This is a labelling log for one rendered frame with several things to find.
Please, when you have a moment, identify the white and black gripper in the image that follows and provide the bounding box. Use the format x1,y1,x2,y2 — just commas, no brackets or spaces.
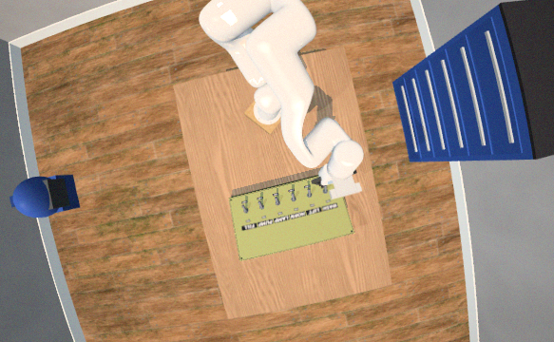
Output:
311,163,356,188

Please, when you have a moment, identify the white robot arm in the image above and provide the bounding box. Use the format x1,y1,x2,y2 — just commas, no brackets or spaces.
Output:
199,0,364,200

